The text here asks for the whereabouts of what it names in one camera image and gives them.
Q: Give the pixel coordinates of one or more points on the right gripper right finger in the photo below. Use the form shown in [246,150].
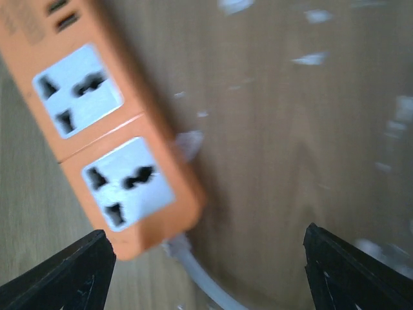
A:
[340,276]

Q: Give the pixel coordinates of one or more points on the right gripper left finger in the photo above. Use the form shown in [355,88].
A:
[78,277]

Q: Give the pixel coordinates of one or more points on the orange power strip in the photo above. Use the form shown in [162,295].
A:
[101,121]

